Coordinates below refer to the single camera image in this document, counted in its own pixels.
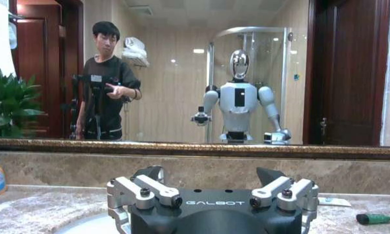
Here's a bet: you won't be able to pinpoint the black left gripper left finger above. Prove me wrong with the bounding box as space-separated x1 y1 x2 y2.
106 165 184 234

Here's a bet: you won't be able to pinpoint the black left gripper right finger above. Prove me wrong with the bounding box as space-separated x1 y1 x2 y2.
250 167 320 233

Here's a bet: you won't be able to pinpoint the white sink basin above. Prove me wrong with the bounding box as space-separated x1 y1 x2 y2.
52 211 132 234

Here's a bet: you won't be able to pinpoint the green tube with black cap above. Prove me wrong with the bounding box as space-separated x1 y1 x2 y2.
356 212 390 225

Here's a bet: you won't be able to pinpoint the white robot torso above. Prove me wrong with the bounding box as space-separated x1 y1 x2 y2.
218 81 260 143

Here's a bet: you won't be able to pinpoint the person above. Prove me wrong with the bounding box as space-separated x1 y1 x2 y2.
74 21 142 141

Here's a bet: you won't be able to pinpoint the green leafy potted plant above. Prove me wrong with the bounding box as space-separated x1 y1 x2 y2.
0 68 47 139

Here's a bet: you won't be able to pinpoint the white folded towels on rack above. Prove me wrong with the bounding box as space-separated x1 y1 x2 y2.
121 36 150 67

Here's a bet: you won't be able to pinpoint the bronze framed wall mirror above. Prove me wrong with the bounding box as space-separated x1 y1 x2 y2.
0 0 390 161

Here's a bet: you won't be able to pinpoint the black camera tripod rig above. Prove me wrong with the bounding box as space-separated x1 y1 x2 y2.
60 74 105 141

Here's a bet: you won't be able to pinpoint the glass shower enclosure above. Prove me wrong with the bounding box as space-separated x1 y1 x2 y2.
206 26 305 144

